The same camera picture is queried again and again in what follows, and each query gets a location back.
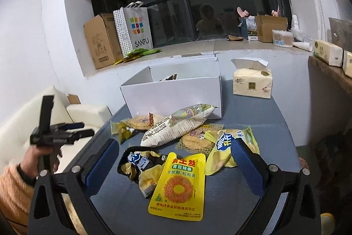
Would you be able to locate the clear cotton swab container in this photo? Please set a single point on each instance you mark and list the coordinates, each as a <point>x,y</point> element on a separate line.
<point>282,38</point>

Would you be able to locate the yellow-green biscuit packet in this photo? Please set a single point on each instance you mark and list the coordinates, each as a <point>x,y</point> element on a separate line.
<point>137,122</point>

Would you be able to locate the white sofa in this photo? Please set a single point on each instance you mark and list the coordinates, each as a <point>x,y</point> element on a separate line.
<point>88,112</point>

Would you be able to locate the beige tissue pack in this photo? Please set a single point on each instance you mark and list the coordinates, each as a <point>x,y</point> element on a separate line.
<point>348,61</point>
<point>327,53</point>
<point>251,83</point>

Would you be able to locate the person's left hand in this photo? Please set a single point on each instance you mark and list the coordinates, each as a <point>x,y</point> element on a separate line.
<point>31,160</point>

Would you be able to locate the pile of green packets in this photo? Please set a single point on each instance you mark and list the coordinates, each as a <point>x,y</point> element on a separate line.
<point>137,54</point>

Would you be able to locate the tall brown cardboard box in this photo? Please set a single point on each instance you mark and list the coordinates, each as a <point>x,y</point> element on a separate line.
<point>101,42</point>

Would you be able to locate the open brown cardboard box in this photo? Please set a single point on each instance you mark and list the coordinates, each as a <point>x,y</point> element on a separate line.
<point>268,31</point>

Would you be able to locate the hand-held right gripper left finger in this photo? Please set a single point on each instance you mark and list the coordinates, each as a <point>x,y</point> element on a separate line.
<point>101,166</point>

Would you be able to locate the white green printed packet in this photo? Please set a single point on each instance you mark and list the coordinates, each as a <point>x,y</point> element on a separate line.
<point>252,31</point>

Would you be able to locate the brown patterned slipper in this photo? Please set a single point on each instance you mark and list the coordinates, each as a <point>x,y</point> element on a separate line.
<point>304,163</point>

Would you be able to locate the yellow chip packet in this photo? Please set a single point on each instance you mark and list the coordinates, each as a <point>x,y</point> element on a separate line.
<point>220,147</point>

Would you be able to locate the large white printed snack bag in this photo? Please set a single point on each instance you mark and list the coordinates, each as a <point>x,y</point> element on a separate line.
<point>176,125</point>

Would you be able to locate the yellow snack pouch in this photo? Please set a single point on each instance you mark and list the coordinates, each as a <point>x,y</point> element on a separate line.
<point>176,191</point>

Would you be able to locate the pink plastic item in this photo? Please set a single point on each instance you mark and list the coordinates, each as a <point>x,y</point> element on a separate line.
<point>242,11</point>
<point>275,12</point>

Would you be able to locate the white paper shopping bag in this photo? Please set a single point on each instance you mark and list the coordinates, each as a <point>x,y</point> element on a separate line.
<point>137,28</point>

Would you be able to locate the yellow slipper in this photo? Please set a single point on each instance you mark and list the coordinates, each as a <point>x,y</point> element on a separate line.
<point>328,224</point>

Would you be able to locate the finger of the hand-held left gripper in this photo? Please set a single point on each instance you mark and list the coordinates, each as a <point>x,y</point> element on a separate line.
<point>72,126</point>
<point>84,133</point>

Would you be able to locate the clear round biscuit packet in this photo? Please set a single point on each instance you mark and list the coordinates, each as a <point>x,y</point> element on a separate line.
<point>192,142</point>

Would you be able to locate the black yellow snack packet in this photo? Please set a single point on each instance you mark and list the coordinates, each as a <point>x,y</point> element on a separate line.
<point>137,160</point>

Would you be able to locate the dark framed panel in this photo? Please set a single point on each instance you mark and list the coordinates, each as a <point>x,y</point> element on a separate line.
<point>341,31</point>

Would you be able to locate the wooden shelf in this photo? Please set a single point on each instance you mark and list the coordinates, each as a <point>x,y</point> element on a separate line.
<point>327,72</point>

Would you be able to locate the white cardboard box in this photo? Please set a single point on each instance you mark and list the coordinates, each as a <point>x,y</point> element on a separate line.
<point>170,94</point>

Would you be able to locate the brown snack packet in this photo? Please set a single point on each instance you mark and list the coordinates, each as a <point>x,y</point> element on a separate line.
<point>235,38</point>

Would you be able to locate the small brown cardboard piece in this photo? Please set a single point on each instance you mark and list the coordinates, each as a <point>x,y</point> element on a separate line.
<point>73,99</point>

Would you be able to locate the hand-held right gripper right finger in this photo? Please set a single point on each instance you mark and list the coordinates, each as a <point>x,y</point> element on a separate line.
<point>247,169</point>

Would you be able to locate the stack of white paper cups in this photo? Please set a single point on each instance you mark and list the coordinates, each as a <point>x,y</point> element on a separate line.
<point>304,46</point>

